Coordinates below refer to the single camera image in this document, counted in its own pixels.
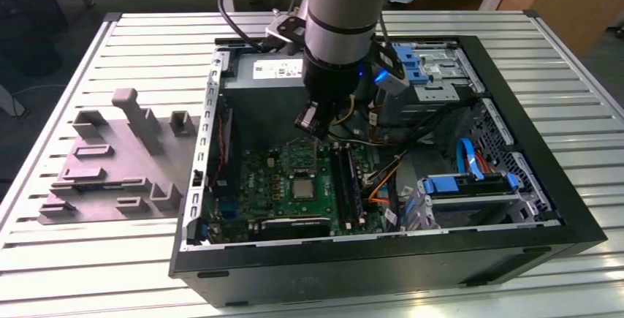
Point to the wooden cabinet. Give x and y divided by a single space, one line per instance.
575 3

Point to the CPU socket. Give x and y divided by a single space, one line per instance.
303 175

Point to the black RAM stick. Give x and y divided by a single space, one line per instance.
352 186

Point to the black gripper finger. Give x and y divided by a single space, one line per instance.
308 118
327 117

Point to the blue drive latch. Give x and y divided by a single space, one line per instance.
415 64

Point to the black PC case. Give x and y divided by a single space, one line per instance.
341 278

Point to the black case fan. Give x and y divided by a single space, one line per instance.
224 150

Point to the green RAM stick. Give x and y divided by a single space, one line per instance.
97 187

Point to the metal locking lever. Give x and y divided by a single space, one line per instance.
317 161

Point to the green motherboard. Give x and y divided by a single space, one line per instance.
259 186

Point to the silver CPU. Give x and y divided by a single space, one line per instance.
304 189

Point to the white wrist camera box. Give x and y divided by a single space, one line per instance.
392 84

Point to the metal drive cage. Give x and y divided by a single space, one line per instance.
433 93

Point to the metal disk bay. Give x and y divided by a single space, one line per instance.
468 201

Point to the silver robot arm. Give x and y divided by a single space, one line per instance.
341 3

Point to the grey power supply unit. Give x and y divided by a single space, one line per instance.
263 106

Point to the grey parts rack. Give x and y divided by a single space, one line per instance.
127 150

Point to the hard disk in blue carrier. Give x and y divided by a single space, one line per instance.
441 185

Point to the black graphics card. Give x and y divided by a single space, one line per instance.
292 224

